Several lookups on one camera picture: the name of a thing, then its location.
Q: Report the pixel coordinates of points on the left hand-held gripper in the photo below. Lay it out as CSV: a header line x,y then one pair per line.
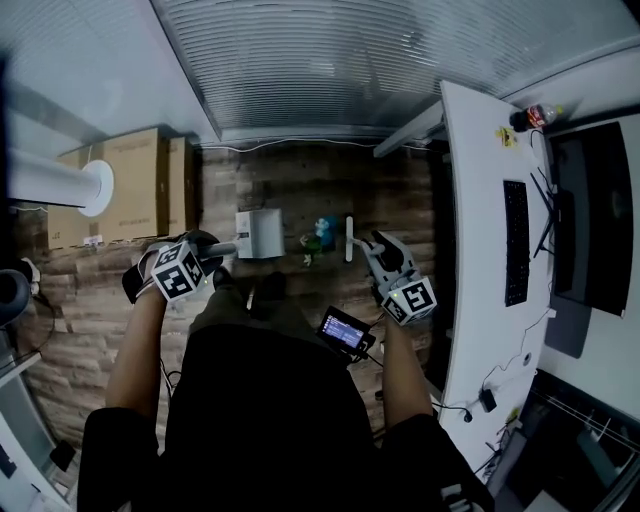
x,y
175,275

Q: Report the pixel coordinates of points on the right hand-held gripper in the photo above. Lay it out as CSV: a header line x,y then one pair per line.
x,y
410,300

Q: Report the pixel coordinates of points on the blue floral packet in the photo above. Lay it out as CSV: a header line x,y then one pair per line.
x,y
326,230

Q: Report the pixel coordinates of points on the white box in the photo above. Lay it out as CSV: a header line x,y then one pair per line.
x,y
262,232

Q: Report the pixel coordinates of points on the person's right forearm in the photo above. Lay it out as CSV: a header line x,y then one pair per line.
x,y
405,370

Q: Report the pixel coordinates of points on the person's left forearm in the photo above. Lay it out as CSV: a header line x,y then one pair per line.
x,y
132,360

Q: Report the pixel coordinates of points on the person's left black shoe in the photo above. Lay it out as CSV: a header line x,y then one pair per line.
x,y
222,277

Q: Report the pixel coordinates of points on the person's black shoe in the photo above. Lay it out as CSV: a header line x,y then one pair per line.
x,y
222,277
274,286

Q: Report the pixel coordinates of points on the person's olive trouser legs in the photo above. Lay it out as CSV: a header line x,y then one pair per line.
x,y
225,310

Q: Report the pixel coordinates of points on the brown cardboard box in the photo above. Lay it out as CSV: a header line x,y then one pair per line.
x,y
180,185
135,185
70,230

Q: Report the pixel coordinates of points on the small black screen device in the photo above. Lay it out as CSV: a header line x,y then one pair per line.
x,y
345,332

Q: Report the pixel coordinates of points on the person's right black shoe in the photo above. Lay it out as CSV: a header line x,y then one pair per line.
x,y
274,286

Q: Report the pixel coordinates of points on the white desk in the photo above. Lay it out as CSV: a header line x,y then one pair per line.
x,y
475,200

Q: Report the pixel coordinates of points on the black keyboard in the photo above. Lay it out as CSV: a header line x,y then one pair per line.
x,y
516,240

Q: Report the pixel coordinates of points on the white round-base pole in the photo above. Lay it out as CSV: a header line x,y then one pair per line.
x,y
60,182

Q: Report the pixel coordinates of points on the black chair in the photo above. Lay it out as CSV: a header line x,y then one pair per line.
x,y
12,295

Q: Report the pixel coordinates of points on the small yellow item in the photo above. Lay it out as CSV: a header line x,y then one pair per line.
x,y
506,136

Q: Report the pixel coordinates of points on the person's black shirt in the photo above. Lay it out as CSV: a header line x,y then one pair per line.
x,y
270,425

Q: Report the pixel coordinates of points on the black power adapter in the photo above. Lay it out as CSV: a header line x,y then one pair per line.
x,y
488,400

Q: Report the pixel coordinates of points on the dark soda bottle red label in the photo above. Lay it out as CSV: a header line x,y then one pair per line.
x,y
535,116

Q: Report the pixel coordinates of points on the black computer monitor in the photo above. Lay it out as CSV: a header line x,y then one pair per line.
x,y
595,215
565,450

